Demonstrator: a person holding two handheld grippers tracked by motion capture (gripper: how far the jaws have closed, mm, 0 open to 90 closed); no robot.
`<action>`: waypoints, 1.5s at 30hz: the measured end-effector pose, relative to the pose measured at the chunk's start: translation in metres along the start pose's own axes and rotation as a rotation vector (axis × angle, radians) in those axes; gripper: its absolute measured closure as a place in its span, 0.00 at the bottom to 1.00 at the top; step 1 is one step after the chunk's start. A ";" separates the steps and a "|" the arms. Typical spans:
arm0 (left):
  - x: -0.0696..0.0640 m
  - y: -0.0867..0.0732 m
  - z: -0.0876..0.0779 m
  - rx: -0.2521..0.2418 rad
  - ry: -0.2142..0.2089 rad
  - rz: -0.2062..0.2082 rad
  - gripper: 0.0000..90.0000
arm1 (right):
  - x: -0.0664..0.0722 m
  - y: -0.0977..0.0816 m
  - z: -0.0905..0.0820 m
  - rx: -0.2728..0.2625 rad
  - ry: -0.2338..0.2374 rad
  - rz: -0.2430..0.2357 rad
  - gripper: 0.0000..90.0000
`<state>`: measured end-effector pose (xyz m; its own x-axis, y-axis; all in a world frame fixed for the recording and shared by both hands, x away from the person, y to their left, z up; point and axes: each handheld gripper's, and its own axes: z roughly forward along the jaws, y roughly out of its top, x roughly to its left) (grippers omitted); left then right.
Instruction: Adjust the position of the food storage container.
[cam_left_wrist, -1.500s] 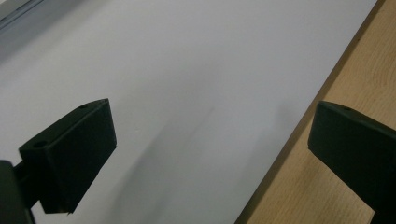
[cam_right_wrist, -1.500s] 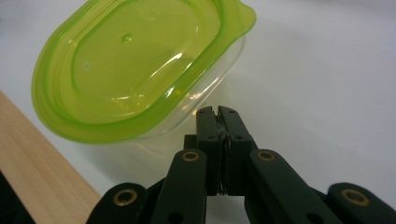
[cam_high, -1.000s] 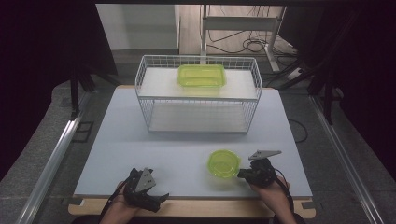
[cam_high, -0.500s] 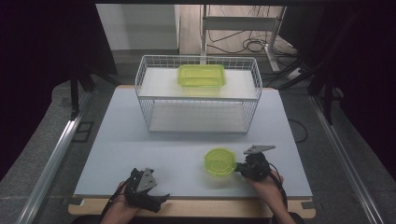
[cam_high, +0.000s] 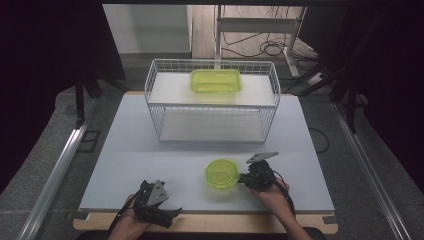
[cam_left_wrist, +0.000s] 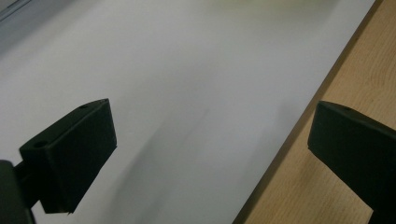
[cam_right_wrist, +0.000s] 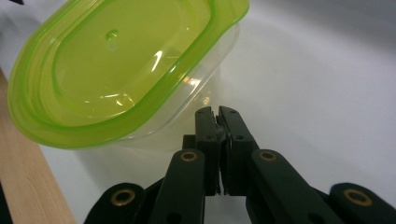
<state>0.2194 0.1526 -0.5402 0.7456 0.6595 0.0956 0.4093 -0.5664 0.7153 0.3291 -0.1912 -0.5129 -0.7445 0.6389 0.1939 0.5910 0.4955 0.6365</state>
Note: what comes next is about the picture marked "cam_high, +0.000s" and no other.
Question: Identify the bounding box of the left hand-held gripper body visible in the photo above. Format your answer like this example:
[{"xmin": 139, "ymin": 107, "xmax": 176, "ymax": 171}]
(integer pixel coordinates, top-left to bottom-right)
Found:
[{"xmin": 133, "ymin": 179, "xmax": 170, "ymax": 224}]

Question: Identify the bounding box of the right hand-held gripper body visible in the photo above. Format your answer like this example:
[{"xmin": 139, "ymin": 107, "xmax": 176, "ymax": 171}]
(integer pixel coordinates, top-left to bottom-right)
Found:
[{"xmin": 246, "ymin": 151, "xmax": 280, "ymax": 192}]

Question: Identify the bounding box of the green round plastic container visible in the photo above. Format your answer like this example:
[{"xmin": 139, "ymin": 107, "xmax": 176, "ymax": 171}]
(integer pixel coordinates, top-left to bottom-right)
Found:
[{"xmin": 204, "ymin": 158, "xmax": 241, "ymax": 191}]

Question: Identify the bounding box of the white wire shelf rack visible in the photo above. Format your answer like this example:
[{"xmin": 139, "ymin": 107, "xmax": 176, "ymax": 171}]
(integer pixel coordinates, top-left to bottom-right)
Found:
[{"xmin": 144, "ymin": 58, "xmax": 282, "ymax": 145}]

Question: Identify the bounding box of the green rectangular plastic container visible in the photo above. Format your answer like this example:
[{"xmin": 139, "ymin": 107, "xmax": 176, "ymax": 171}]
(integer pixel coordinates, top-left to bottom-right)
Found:
[{"xmin": 189, "ymin": 68, "xmax": 243, "ymax": 95}]

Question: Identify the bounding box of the person's right hand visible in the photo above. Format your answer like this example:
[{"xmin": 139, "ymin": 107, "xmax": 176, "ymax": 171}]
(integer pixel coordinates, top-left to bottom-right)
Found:
[{"xmin": 249, "ymin": 177, "xmax": 291, "ymax": 218}]

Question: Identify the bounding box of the person's left hand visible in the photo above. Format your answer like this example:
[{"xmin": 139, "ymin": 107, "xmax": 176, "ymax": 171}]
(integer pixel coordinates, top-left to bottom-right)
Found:
[{"xmin": 114, "ymin": 195, "xmax": 153, "ymax": 235}]

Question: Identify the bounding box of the white power strip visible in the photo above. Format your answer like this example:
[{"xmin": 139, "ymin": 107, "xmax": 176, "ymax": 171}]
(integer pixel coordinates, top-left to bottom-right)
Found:
[{"xmin": 307, "ymin": 72, "xmax": 324, "ymax": 86}]

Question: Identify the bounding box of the black metal stand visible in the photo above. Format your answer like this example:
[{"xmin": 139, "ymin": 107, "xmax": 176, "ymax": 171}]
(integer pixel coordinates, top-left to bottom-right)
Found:
[
  {"xmin": 73, "ymin": 68, "xmax": 132, "ymax": 130},
  {"xmin": 293, "ymin": 9, "xmax": 384, "ymax": 135}
]

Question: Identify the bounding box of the white panel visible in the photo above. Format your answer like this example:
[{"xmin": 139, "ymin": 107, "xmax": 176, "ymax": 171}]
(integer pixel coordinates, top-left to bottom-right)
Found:
[{"xmin": 102, "ymin": 3, "xmax": 194, "ymax": 55}]

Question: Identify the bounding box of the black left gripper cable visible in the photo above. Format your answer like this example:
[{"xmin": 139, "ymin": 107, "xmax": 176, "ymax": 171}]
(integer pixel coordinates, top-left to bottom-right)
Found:
[{"xmin": 105, "ymin": 192, "xmax": 140, "ymax": 240}]

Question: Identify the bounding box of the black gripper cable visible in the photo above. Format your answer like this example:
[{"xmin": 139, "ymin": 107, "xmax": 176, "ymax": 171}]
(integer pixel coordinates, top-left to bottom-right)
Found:
[
  {"xmin": 272, "ymin": 170, "xmax": 297, "ymax": 217},
  {"xmin": 105, "ymin": 192, "xmax": 140, "ymax": 240}
]

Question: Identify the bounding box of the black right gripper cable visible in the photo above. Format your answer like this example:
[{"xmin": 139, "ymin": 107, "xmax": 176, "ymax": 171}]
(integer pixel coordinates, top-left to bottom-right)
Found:
[{"xmin": 272, "ymin": 170, "xmax": 297, "ymax": 217}]

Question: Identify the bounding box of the black cable loop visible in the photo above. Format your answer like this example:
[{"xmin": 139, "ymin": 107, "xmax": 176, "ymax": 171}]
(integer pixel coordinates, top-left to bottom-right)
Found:
[{"xmin": 308, "ymin": 127, "xmax": 331, "ymax": 155}]

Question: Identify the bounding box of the black floor bracket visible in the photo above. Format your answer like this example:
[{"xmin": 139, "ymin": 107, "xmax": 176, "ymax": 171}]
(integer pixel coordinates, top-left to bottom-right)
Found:
[{"xmin": 77, "ymin": 129, "xmax": 101, "ymax": 154}]

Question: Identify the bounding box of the aluminium rail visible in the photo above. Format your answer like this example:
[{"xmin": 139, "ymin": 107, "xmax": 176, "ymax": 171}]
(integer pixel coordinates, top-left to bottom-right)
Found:
[
  {"xmin": 17, "ymin": 99, "xmax": 98, "ymax": 240},
  {"xmin": 330, "ymin": 101, "xmax": 412, "ymax": 240}
]

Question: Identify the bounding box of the tangle of black floor cables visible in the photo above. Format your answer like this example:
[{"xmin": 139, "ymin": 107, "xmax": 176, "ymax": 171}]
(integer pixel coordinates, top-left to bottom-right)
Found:
[{"xmin": 221, "ymin": 5, "xmax": 319, "ymax": 62}]

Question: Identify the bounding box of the white metal desk frame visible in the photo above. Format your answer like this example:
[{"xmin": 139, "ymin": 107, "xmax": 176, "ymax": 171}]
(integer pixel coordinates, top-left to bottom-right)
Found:
[{"xmin": 214, "ymin": 4, "xmax": 308, "ymax": 78}]

